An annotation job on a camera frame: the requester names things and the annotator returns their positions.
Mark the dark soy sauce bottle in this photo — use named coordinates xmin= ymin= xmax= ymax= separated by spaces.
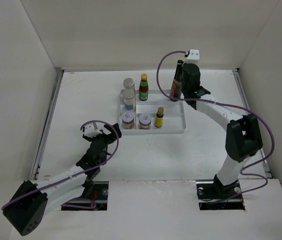
xmin=169 ymin=60 xmax=183 ymax=102

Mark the small yellow label bottle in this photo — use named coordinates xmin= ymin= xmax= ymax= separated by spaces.
xmin=154 ymin=107 xmax=164 ymax=128

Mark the red sauce bottle yellow cap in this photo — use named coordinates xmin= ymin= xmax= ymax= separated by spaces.
xmin=139 ymin=73 xmax=149 ymax=101

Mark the spice jar white red lid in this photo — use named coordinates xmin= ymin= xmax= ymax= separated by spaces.
xmin=139 ymin=112 xmax=152 ymax=130

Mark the small bottle blue label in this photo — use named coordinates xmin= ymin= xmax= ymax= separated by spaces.
xmin=123 ymin=77 xmax=135 ymax=92

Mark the tall jar silver lid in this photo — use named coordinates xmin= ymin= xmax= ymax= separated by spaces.
xmin=123 ymin=89 xmax=135 ymax=111

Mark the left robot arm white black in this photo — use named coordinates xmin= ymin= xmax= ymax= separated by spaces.
xmin=1 ymin=120 xmax=122 ymax=236

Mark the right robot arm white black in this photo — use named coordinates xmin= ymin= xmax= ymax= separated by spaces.
xmin=177 ymin=60 xmax=263 ymax=198

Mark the white divided organizer tray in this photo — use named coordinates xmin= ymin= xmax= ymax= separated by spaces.
xmin=118 ymin=90 xmax=186 ymax=136

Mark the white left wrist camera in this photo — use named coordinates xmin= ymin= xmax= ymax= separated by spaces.
xmin=81 ymin=122 xmax=102 ymax=138

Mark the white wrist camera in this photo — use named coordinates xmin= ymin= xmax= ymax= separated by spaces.
xmin=184 ymin=49 xmax=200 ymax=64
xmin=81 ymin=122 xmax=102 ymax=138

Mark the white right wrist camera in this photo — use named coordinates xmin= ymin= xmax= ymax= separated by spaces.
xmin=184 ymin=49 xmax=200 ymax=64

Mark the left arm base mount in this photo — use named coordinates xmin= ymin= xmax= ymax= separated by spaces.
xmin=61 ymin=181 xmax=109 ymax=211

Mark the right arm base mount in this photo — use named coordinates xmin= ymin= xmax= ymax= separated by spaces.
xmin=196 ymin=181 xmax=245 ymax=211

